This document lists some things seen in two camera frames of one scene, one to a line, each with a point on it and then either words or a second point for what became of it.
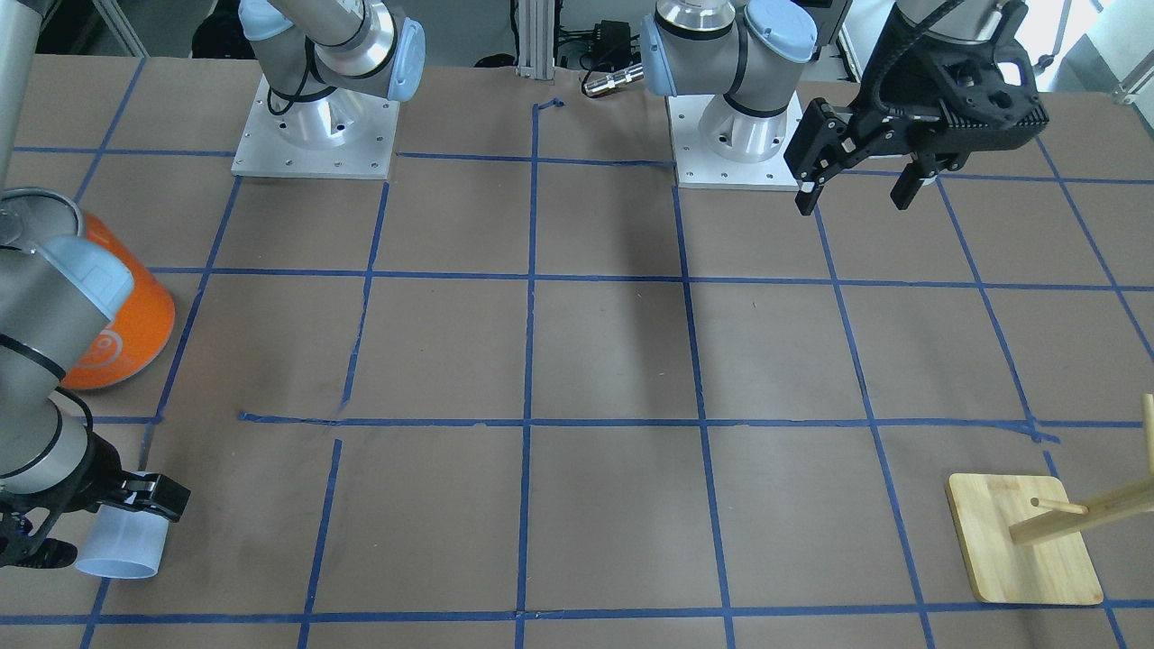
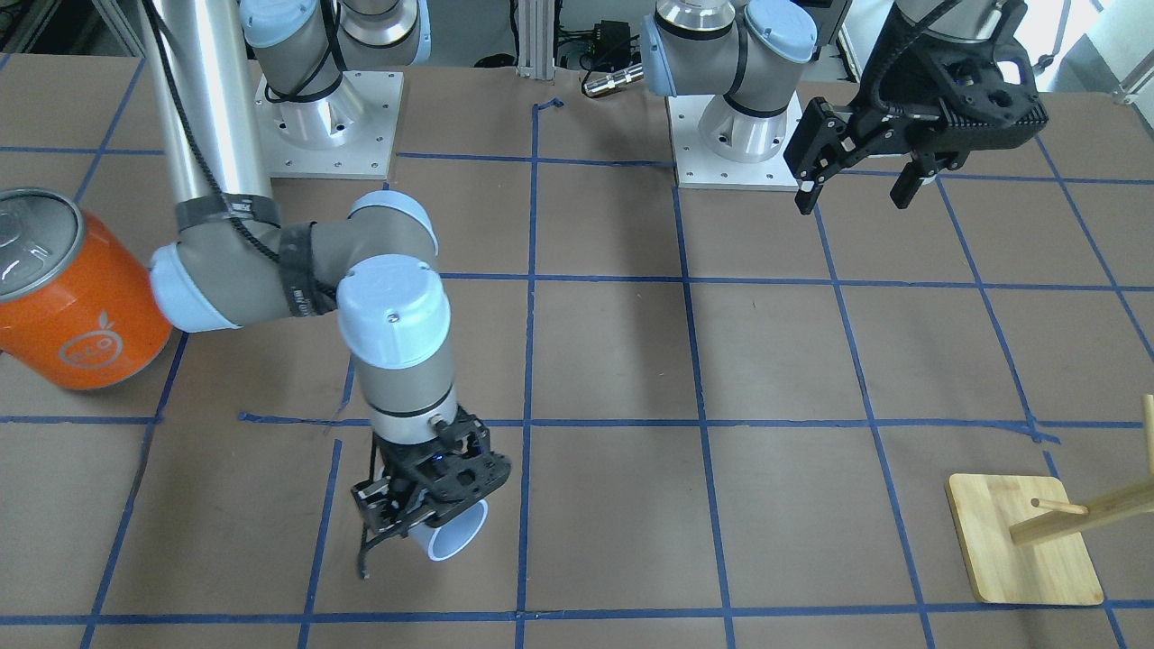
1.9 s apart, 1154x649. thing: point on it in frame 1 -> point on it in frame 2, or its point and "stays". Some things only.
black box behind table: (613, 48) stays
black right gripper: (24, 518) -> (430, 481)
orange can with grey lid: (140, 333) stays
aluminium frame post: (535, 39) stays
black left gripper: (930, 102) stays
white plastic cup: (123, 544) -> (442, 543)
